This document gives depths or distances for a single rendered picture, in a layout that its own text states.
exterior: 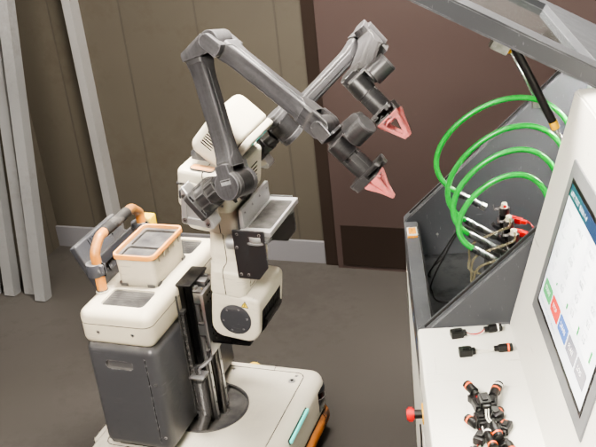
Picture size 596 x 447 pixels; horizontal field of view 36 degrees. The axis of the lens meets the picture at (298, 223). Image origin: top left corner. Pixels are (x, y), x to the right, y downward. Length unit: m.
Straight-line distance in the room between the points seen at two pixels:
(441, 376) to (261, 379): 1.38
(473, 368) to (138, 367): 1.20
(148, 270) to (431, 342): 1.07
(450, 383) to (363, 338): 2.00
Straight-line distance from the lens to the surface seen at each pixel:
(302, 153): 4.46
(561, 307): 1.88
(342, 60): 2.88
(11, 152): 4.69
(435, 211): 2.83
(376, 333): 4.07
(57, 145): 5.08
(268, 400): 3.25
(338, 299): 4.34
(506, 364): 2.12
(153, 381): 2.92
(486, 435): 1.87
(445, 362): 2.12
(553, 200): 2.05
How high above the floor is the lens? 2.18
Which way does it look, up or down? 25 degrees down
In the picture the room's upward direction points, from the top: 6 degrees counter-clockwise
